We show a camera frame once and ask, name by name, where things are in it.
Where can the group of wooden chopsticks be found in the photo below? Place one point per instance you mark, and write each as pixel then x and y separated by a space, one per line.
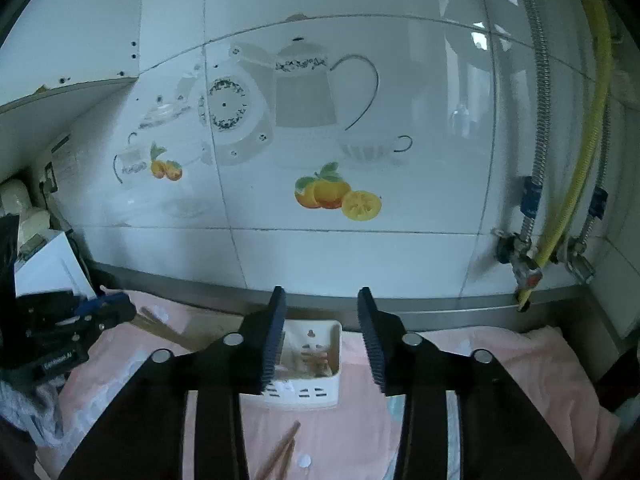
pixel 315 362

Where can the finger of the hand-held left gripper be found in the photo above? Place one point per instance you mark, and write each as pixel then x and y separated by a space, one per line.
pixel 115 316
pixel 107 301

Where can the corrugated metal pipe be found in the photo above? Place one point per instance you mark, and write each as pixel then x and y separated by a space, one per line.
pixel 600 200
pixel 539 110

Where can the black wall socket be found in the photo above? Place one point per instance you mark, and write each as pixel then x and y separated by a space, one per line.
pixel 49 177

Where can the pink towel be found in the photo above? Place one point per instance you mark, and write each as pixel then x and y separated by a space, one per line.
pixel 345 440

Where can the cream plastic bag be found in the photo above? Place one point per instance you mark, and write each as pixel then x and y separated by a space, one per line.
pixel 20 200

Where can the wooden chopstick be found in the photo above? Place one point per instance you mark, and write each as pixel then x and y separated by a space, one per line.
pixel 150 319
pixel 280 447
pixel 282 460

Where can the metal pipe valve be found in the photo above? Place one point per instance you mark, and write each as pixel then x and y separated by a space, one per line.
pixel 522 260
pixel 580 262

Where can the white appliance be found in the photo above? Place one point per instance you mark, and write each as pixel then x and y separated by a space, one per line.
pixel 50 265

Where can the white house-shaped chopstick holder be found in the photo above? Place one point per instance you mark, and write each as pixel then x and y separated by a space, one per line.
pixel 295 337

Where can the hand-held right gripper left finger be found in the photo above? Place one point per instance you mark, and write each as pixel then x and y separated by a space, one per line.
pixel 270 340

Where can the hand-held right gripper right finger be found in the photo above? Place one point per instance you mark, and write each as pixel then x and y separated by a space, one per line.
pixel 372 340

